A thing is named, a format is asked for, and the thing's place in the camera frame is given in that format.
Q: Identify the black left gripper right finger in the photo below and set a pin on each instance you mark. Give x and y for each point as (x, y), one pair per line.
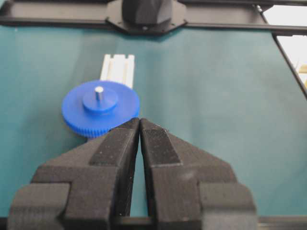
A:
(188, 188)

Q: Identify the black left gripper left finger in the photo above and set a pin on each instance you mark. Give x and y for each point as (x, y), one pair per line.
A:
(82, 189)

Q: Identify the large blue gear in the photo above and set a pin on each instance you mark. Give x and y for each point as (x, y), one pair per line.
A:
(90, 118)

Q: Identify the silver metal shaft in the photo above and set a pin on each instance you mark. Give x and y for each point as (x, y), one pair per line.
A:
(99, 90)

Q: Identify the green table mat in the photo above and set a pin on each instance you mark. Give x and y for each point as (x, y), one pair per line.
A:
(230, 93)

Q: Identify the aluminium extrusion rail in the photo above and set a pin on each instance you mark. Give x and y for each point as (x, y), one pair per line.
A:
(118, 68)

